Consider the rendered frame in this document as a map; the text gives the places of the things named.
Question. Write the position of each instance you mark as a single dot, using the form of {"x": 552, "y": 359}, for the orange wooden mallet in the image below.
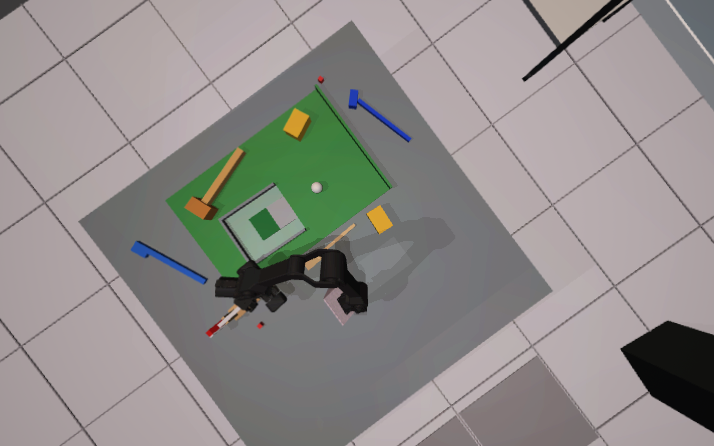
{"x": 202, "y": 207}

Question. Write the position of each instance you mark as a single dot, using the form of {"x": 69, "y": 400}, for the green flat mat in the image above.
{"x": 326, "y": 154}

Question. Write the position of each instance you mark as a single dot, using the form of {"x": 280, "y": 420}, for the orange-yellow cube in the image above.
{"x": 379, "y": 219}
{"x": 297, "y": 125}

